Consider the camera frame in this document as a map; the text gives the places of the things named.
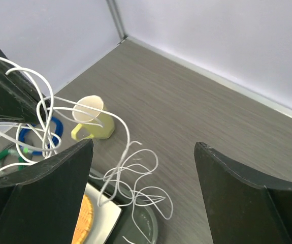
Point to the yellow ceramic mug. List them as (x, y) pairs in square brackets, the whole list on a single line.
[(88, 114)]

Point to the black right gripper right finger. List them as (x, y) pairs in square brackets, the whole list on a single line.
[(243, 205)]

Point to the blue tape roll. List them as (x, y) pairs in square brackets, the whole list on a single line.
[(55, 139)]

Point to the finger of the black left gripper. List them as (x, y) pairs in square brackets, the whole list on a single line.
[(18, 96)]

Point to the white square plate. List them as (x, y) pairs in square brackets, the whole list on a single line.
[(105, 217)]

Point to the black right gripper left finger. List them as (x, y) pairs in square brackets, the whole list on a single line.
[(41, 203)]

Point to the orange woven basket mat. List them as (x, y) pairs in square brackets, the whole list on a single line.
[(84, 221)]

